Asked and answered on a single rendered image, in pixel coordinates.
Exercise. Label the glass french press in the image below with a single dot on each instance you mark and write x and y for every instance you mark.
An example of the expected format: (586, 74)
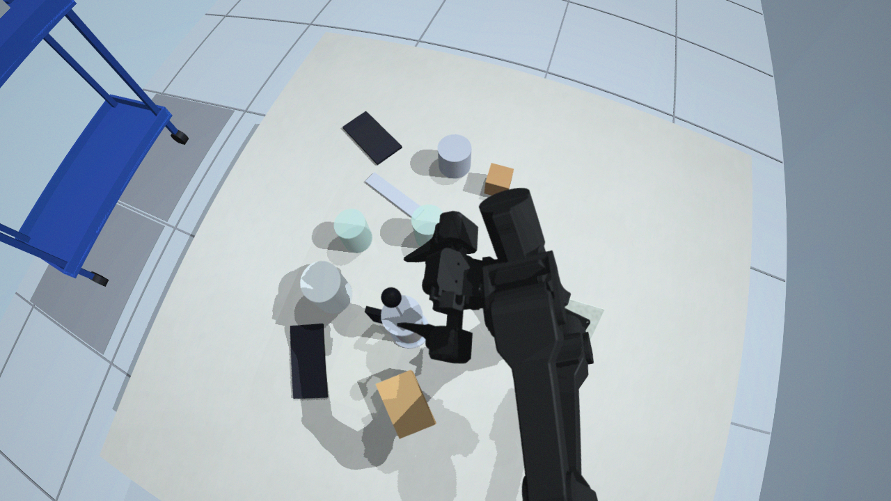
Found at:
(398, 308)

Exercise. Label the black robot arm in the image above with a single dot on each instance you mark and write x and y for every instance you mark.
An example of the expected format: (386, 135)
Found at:
(545, 344)

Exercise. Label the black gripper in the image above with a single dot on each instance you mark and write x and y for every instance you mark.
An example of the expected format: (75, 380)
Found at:
(450, 343)

